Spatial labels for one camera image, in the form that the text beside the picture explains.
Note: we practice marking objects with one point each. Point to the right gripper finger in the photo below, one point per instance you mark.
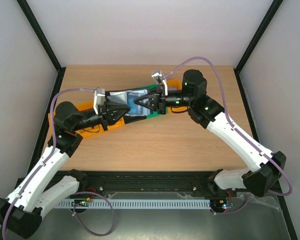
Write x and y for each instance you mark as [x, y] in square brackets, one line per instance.
[143, 111]
[150, 98]

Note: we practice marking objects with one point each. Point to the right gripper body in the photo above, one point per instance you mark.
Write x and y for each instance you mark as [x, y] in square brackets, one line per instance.
[160, 100]

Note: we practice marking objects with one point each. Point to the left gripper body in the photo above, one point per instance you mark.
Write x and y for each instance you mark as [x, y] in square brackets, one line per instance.
[103, 116]

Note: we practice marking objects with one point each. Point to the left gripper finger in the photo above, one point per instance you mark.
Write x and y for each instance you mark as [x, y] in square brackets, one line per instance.
[111, 105]
[114, 114]

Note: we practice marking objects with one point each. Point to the black leather card holder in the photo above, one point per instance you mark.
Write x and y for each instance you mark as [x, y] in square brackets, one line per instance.
[127, 97]

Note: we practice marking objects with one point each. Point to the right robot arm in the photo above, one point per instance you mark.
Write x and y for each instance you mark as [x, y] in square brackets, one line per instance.
[263, 167]

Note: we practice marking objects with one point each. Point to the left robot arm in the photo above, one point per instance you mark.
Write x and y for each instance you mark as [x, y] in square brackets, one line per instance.
[24, 209]

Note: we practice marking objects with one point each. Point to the green bin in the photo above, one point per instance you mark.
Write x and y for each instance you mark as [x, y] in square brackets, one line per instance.
[151, 106]

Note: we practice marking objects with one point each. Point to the black bin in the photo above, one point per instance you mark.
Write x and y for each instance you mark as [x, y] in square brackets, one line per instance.
[131, 119]

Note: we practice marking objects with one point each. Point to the right yellow bin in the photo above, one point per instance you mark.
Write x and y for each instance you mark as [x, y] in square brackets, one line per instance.
[173, 85]

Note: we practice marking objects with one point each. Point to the far left yellow bin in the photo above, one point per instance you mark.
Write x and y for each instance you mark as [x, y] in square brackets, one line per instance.
[86, 132]

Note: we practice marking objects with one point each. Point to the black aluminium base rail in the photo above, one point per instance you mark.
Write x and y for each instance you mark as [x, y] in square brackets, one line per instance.
[195, 183]

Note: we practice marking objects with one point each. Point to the white slotted cable duct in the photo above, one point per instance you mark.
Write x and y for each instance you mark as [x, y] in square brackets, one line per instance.
[144, 204]

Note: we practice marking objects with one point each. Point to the left frame post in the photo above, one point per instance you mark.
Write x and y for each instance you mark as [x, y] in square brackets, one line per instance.
[32, 20]

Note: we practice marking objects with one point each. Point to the frame post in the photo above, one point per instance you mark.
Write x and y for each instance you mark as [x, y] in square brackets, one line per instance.
[32, 20]
[266, 20]

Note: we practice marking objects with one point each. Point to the right frame post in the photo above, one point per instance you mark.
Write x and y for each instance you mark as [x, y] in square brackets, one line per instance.
[266, 20]

